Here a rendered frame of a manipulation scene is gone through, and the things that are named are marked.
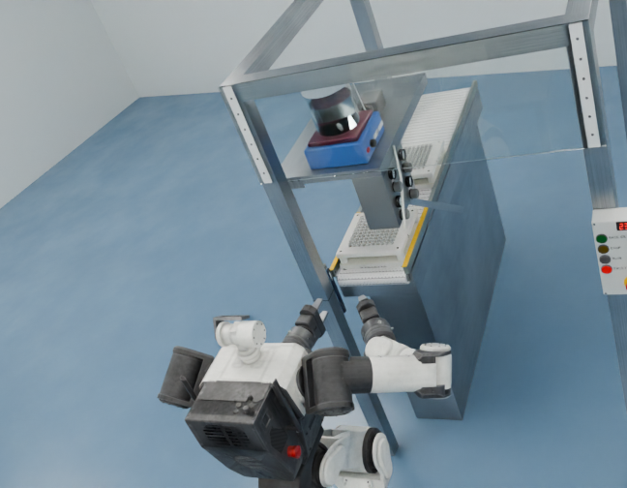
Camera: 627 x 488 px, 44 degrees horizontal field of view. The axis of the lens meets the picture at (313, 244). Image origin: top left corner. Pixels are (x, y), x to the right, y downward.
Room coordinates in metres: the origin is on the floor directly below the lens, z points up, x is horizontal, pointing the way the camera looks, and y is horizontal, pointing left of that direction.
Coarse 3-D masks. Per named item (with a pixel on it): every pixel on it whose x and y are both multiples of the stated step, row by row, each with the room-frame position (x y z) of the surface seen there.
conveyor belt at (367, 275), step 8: (424, 192) 2.52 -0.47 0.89; (408, 208) 2.45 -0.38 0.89; (344, 272) 2.23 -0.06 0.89; (352, 272) 2.21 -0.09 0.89; (360, 272) 2.19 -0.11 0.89; (368, 272) 2.17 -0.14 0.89; (376, 272) 2.15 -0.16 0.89; (384, 272) 2.13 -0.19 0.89; (392, 272) 2.12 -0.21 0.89; (400, 272) 2.10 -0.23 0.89; (344, 280) 2.20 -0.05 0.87; (352, 280) 2.18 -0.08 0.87; (360, 280) 2.17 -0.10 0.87; (368, 280) 2.15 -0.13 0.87; (376, 280) 2.13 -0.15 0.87; (384, 280) 2.12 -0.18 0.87; (392, 280) 2.10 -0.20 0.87; (400, 280) 2.09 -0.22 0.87
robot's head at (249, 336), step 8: (248, 320) 1.55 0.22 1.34; (256, 320) 1.53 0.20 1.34; (224, 328) 1.56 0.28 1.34; (232, 328) 1.55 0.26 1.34; (240, 328) 1.53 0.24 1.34; (248, 328) 1.51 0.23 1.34; (256, 328) 1.52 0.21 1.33; (264, 328) 1.54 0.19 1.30; (224, 336) 1.55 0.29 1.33; (232, 336) 1.53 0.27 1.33; (240, 336) 1.51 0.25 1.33; (248, 336) 1.50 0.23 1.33; (256, 336) 1.51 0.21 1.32; (264, 336) 1.53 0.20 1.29; (224, 344) 1.55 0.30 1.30; (232, 344) 1.54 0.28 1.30; (240, 344) 1.51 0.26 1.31; (248, 344) 1.50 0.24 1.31; (256, 344) 1.50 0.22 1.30; (240, 352) 1.53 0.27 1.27; (248, 352) 1.52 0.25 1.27
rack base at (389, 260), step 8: (416, 224) 2.29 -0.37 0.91; (408, 240) 2.22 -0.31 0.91; (384, 256) 2.19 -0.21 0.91; (392, 256) 2.17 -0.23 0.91; (344, 264) 2.24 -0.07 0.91; (352, 264) 2.22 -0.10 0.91; (360, 264) 2.20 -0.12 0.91; (368, 264) 2.19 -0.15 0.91; (376, 264) 2.17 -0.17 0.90; (384, 264) 2.16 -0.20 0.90; (392, 264) 2.14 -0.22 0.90; (400, 264) 2.13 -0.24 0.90
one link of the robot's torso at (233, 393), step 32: (224, 352) 1.61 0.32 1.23; (256, 352) 1.53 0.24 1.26; (288, 352) 1.51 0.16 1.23; (224, 384) 1.49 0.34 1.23; (256, 384) 1.44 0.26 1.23; (288, 384) 1.42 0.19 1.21; (192, 416) 1.43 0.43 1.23; (224, 416) 1.38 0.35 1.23; (256, 416) 1.34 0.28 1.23; (288, 416) 1.41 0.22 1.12; (320, 416) 1.50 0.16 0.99; (224, 448) 1.39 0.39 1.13; (256, 448) 1.34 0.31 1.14; (288, 448) 1.37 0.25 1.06; (288, 480) 1.38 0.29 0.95
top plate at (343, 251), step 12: (360, 216) 2.42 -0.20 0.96; (348, 228) 2.37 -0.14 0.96; (408, 228) 2.22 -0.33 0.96; (348, 240) 2.30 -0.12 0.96; (372, 240) 2.24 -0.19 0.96; (396, 240) 2.18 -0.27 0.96; (348, 252) 2.23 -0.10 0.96; (360, 252) 2.20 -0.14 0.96; (372, 252) 2.17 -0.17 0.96; (384, 252) 2.15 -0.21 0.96; (396, 252) 2.13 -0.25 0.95
